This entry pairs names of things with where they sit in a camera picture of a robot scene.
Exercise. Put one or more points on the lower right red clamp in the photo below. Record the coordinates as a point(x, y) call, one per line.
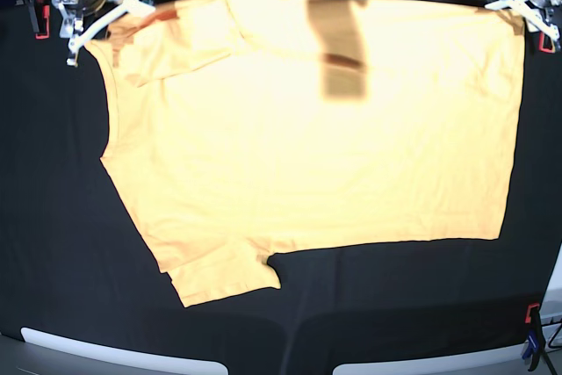
point(535, 341)

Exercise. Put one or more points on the white monitor edge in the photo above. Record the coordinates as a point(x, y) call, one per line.
point(110, 355)
point(435, 365)

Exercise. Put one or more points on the yellow t-shirt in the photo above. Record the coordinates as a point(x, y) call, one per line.
point(239, 129)

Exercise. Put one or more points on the left red black clamp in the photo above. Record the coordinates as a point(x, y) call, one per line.
point(39, 11)

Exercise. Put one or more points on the white left monitor edge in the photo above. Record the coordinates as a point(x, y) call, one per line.
point(110, 355)

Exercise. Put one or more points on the white right monitor edge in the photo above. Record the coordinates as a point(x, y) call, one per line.
point(435, 365)

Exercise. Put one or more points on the black table cloth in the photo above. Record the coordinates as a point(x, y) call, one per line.
point(73, 264)

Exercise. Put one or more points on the right upper red clamp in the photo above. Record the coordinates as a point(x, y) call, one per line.
point(545, 44)

